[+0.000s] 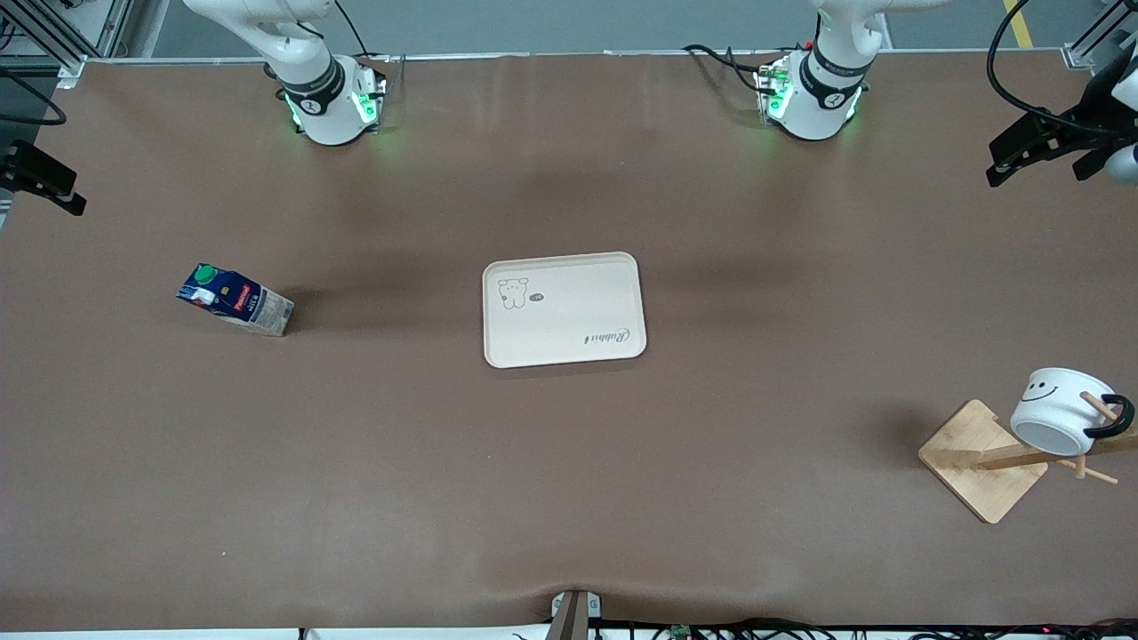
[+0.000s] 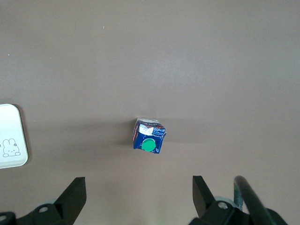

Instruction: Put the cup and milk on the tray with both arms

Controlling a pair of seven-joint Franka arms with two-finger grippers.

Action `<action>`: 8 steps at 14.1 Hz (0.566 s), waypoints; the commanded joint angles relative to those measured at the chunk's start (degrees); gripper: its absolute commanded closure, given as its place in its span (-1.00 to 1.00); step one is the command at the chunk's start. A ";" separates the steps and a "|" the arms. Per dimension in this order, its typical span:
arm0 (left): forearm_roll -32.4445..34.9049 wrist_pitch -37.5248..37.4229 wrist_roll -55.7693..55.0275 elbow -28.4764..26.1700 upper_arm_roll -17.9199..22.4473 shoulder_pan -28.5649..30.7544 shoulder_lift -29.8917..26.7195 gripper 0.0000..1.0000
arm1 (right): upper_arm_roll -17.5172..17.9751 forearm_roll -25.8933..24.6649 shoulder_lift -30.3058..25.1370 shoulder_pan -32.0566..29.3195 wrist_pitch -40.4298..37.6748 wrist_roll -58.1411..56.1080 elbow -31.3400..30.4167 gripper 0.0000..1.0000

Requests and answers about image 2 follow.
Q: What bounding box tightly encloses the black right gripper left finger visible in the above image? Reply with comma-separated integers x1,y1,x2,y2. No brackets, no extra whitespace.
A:
17,177,87,225

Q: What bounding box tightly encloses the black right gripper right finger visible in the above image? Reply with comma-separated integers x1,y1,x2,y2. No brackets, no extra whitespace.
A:
189,175,253,225

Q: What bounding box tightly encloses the blue milk carton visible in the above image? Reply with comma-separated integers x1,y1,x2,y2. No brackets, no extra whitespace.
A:
132,116,167,155

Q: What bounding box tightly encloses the cream tray with rabbit print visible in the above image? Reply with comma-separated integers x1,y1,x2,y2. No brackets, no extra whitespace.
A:
0,104,29,169

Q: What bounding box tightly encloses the grey braided cable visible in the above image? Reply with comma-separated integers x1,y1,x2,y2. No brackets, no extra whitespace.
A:
233,181,246,211

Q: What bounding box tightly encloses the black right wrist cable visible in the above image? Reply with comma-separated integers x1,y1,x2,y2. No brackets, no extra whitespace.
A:
233,175,282,225

